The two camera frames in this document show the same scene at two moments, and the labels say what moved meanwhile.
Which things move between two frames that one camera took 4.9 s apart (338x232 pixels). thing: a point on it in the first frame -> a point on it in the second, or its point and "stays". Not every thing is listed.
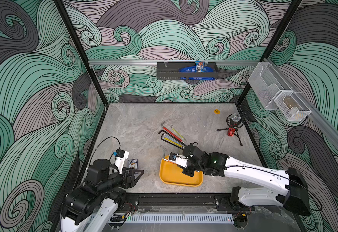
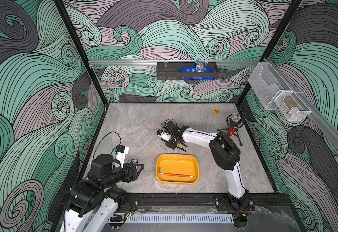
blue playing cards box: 133,164 stays
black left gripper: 130,181 -> 132,174
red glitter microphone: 234,123 stays
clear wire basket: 291,105 stays
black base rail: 185,202 stays
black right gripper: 190,170 -> 171,144
